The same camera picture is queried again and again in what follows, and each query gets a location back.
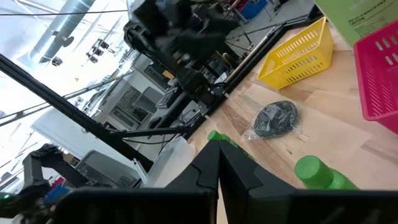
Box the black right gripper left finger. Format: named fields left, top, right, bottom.
left=165, top=139, right=221, bottom=192

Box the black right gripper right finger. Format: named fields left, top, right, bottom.
left=218, top=139, right=297, bottom=224

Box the green plastic bottle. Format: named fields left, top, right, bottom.
left=207, top=129, right=254, bottom=160
left=294, top=154, right=360, bottom=190

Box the black item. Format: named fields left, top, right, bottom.
left=241, top=100, right=302, bottom=142

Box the grey machine housing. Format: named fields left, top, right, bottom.
left=74, top=150, right=141, bottom=188

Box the yellow plastic basket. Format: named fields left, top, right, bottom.
left=256, top=16, right=335, bottom=91

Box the blue storage bin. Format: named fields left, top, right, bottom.
left=239, top=0, right=269, bottom=20

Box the green wipes canister white lid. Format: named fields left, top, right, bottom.
left=313, top=0, right=398, bottom=49

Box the black metal table frame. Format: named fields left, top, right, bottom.
left=0, top=4, right=324, bottom=172

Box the red triangular frame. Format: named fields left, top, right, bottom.
left=353, top=20, right=398, bottom=135

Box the silver ventilation duct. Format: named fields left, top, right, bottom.
left=29, top=0, right=97, bottom=63

